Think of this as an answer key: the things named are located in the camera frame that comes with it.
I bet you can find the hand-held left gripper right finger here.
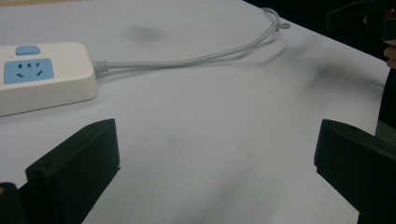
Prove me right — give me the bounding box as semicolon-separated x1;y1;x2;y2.
314;119;396;224

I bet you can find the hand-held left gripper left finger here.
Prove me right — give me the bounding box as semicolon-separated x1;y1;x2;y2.
18;118;121;224

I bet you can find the dark cloth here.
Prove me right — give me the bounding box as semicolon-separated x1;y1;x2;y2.
377;68;396;129

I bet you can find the white power strip blue socket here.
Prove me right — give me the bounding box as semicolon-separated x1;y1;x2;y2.
0;42;100;118

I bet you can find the grey-white power cable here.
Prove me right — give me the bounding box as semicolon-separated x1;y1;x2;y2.
92;7;291;76

